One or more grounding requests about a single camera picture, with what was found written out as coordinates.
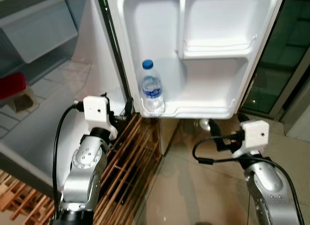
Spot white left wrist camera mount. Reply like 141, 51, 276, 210
82, 95, 119, 141

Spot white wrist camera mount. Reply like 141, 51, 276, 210
82, 95, 119, 141
232, 119, 271, 158

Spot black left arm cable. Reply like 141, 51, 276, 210
52, 102, 86, 222

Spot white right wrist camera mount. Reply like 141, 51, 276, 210
232, 119, 271, 158

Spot glass fridge shelf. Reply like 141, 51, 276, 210
0, 60, 93, 138

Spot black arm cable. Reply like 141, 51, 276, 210
52, 102, 86, 222
192, 134, 305, 225

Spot red food container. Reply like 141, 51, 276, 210
0, 72, 28, 100

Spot grey steel fridge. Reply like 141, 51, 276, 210
0, 0, 130, 199

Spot wooden pallet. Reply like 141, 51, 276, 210
0, 112, 163, 225

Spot clear fridge drawer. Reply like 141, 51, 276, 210
0, 1, 79, 64

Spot dark glass sliding door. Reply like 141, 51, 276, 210
241, 0, 310, 120

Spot white fridge door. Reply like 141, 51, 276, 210
104, 0, 287, 120

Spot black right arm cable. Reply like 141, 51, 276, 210
192, 134, 305, 225

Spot small round silver object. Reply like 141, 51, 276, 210
198, 118, 217, 132

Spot clear blue-capped water bottle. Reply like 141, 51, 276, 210
140, 59, 166, 114

